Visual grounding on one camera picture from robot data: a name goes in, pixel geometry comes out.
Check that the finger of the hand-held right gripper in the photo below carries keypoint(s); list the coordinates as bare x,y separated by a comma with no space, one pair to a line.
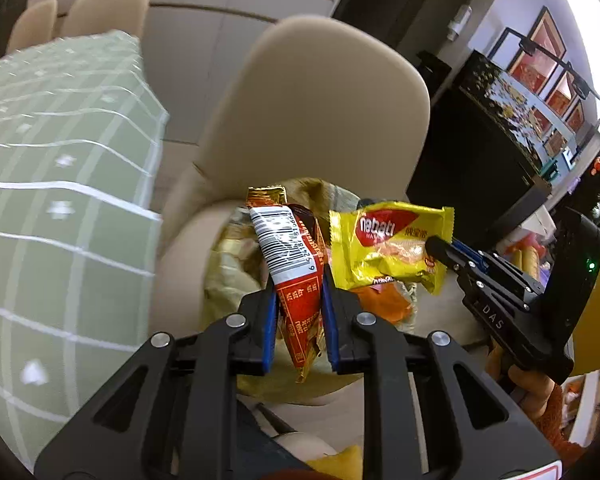
510,270
437,249

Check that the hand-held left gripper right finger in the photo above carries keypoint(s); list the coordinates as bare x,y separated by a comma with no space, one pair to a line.
330,330

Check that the person's right hand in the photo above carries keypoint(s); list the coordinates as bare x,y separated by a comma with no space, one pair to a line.
527,390

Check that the green checked tablecloth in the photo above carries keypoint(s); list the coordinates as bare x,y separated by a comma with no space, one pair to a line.
65,200

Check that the orange snack packet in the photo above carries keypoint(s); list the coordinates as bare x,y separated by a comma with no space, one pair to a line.
385,300

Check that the person's right forearm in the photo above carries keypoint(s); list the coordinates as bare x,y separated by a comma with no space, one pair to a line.
560,425

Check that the white wall switch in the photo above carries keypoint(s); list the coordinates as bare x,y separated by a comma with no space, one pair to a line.
457,22

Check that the black cabinet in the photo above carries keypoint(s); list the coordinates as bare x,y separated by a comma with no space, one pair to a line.
480,150

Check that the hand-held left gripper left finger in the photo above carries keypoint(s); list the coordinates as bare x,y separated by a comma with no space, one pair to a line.
269,330

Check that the red snack packet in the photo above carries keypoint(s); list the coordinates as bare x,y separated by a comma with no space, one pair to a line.
292,270

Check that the red framed wall picture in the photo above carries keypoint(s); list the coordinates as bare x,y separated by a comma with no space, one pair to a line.
542,42

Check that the yellow wafer packet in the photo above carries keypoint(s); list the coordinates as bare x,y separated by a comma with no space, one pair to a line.
395,255

